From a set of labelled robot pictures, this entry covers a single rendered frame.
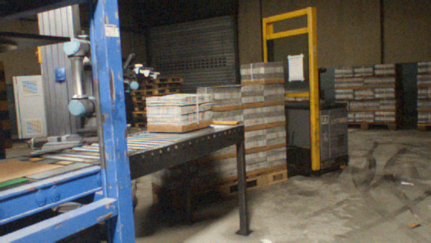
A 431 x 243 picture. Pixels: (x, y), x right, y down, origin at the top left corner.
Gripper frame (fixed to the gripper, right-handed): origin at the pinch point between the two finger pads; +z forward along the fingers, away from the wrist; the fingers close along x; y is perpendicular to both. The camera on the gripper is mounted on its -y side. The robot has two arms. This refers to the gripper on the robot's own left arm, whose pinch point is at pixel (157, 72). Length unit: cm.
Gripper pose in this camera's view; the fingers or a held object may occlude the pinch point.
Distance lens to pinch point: 371.1
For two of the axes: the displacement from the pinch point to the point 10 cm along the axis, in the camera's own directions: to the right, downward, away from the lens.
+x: 5.3, 1.9, -8.3
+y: -0.2, 9.8, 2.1
